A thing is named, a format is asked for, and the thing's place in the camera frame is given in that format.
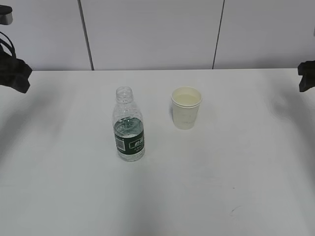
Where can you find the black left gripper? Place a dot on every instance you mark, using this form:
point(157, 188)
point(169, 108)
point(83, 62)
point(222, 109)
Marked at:
point(15, 73)

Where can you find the clear water bottle green label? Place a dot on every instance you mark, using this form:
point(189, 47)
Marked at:
point(128, 126)

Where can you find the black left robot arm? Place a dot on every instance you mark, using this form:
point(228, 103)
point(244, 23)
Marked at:
point(7, 49)

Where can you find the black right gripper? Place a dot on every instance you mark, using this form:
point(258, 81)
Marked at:
point(307, 71)

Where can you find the white paper cup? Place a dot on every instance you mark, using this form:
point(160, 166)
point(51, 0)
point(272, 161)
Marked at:
point(185, 106)

